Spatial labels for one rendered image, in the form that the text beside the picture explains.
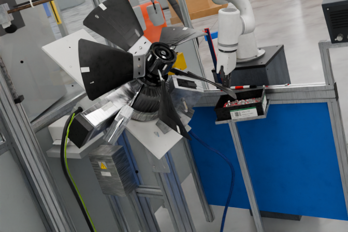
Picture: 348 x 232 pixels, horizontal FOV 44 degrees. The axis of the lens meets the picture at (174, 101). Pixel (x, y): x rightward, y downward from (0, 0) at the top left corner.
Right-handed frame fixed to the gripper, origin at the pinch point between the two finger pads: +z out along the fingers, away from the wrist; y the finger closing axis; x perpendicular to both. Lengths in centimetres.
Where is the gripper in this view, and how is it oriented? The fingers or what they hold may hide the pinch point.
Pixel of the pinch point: (226, 82)
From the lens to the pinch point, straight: 187.5
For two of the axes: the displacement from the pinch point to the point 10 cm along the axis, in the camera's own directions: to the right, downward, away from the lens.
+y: -5.2, 4.2, -7.4
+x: 8.5, 2.3, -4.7
